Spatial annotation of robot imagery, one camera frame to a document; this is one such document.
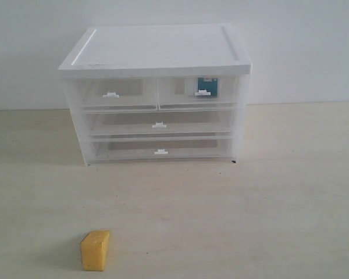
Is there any yellow cheese wedge sponge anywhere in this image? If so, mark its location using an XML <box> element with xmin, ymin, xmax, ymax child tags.
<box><xmin>80</xmin><ymin>230</ymin><xmax>110</xmax><ymax>271</ymax></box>

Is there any clear wide drawer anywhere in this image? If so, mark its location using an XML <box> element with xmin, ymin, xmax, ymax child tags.
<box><xmin>86</xmin><ymin>110</ymin><xmax>235</xmax><ymax>137</ymax></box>
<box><xmin>90</xmin><ymin>137</ymin><xmax>236</xmax><ymax>162</ymax></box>

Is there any white bottle teal label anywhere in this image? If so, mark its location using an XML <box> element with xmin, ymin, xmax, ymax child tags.
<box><xmin>195</xmin><ymin>77</ymin><xmax>218</xmax><ymax>98</ymax></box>

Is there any clear bottom wide drawer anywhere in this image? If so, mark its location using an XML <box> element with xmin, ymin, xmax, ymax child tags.
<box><xmin>90</xmin><ymin>137</ymin><xmax>236</xmax><ymax>162</ymax></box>

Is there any white plastic drawer cabinet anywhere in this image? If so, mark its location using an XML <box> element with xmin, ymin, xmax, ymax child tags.
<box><xmin>58</xmin><ymin>23</ymin><xmax>252</xmax><ymax>165</ymax></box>

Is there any clear middle wide drawer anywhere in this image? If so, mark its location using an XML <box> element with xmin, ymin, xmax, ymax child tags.
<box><xmin>86</xmin><ymin>110</ymin><xmax>235</xmax><ymax>137</ymax></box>

